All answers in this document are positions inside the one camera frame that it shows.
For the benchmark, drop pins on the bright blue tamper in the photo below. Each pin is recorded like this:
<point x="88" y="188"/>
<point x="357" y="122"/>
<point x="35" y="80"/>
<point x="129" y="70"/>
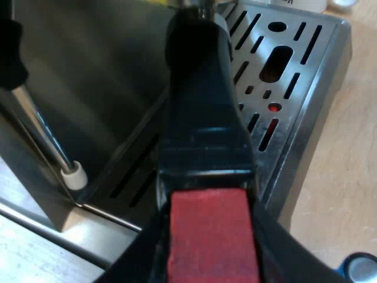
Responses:
<point x="362" y="271"/>

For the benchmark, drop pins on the white mug with print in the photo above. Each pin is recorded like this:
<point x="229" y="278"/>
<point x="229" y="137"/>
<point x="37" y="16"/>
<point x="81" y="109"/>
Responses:
<point x="297" y="5"/>

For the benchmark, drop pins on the metal block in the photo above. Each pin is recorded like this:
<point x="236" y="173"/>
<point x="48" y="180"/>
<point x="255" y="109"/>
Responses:
<point x="29" y="259"/>

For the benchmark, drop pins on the small white cup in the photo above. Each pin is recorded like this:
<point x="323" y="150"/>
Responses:
<point x="343" y="4"/>

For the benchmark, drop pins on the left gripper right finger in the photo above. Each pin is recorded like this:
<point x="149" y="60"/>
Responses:
<point x="288" y="259"/>

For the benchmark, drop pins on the steel espresso machine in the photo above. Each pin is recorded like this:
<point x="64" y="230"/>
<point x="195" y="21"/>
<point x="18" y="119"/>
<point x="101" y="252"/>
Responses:
<point x="88" y="73"/>

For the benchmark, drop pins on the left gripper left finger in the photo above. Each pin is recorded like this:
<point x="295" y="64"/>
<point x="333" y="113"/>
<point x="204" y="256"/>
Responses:
<point x="141" y="259"/>

